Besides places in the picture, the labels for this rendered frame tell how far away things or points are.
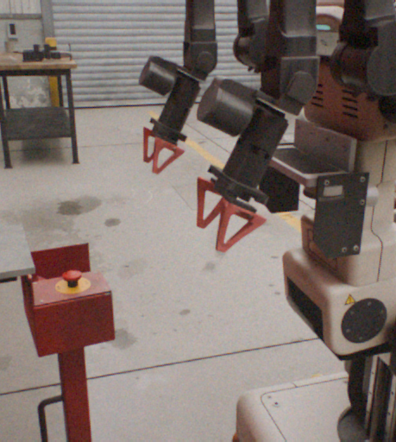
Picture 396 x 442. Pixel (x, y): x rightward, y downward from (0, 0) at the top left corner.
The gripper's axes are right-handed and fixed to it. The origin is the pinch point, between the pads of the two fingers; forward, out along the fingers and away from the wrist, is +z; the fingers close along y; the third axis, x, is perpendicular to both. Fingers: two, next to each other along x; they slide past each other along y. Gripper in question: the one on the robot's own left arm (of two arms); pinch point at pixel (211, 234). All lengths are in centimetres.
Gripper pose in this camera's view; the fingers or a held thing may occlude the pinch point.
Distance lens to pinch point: 82.3
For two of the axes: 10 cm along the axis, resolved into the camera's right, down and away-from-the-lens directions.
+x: 8.5, 3.3, 4.0
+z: -4.3, 8.8, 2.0
